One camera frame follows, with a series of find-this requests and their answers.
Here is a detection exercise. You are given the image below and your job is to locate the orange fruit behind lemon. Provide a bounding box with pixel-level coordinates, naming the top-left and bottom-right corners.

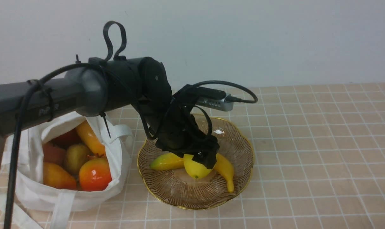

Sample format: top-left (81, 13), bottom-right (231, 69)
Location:
top-left (75, 121), bottom-right (105, 157)

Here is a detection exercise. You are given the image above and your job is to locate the brown green pear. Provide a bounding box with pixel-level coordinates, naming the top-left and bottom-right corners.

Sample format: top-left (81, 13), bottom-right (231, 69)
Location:
top-left (63, 143), bottom-right (92, 176)

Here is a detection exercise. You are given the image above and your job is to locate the orange pear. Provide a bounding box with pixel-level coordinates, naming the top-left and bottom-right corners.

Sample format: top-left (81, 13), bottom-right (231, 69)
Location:
top-left (43, 163), bottom-right (77, 190)

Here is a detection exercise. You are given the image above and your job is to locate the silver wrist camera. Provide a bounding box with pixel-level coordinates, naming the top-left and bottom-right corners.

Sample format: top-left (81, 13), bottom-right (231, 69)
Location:
top-left (186, 87), bottom-right (234, 112)

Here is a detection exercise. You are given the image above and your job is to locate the yellow banana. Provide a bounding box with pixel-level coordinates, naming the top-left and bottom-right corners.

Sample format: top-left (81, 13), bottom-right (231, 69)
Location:
top-left (214, 153), bottom-right (235, 193)

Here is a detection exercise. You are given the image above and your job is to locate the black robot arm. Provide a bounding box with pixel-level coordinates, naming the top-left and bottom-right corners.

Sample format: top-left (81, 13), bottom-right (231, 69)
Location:
top-left (0, 57), bottom-right (219, 169)

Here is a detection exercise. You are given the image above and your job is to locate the black cable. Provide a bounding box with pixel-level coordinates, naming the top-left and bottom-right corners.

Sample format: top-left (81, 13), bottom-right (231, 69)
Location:
top-left (3, 63), bottom-right (110, 229)

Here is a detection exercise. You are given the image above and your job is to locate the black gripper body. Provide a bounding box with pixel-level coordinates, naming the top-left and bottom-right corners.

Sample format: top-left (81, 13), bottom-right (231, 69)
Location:
top-left (156, 85), bottom-right (219, 159)

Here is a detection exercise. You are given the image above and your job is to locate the red apple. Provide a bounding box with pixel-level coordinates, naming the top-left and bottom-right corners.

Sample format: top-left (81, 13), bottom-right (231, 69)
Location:
top-left (51, 129), bottom-right (82, 149)

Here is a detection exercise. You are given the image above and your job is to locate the pink peach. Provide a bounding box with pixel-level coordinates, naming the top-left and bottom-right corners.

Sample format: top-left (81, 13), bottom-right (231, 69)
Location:
top-left (43, 142), bottom-right (66, 167)

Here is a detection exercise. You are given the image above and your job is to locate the yellow green mango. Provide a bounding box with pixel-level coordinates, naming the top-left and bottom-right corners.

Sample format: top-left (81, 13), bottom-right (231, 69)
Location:
top-left (150, 152), bottom-right (184, 171)

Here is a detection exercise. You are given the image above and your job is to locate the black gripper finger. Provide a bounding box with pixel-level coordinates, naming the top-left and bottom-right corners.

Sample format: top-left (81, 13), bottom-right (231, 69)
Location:
top-left (177, 149), bottom-right (193, 158)
top-left (197, 149), bottom-right (218, 169)

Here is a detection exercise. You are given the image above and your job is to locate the yellow lemon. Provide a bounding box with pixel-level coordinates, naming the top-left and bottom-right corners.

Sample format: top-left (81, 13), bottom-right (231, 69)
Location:
top-left (183, 154), bottom-right (212, 179)

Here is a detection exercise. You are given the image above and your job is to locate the amber glass fruit bowl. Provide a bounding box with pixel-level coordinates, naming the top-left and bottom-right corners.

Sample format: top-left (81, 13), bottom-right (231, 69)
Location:
top-left (137, 117), bottom-right (254, 210)

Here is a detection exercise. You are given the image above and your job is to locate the red orange pomegranate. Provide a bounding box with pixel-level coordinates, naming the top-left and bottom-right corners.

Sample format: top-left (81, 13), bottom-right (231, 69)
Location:
top-left (79, 157), bottom-right (112, 192)

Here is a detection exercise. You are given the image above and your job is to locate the white cloth tote bag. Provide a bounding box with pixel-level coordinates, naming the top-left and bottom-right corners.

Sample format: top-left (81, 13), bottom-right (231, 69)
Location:
top-left (15, 112), bottom-right (132, 229)

